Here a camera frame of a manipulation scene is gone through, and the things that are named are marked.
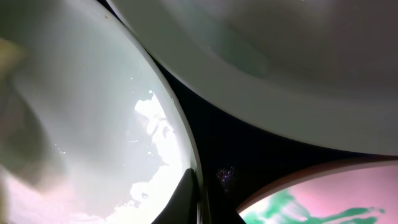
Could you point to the white plate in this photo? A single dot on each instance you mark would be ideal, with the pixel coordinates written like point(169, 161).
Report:
point(91, 131)
point(350, 191)
point(323, 72)

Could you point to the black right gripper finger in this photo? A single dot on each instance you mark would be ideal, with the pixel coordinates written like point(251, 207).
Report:
point(182, 206)

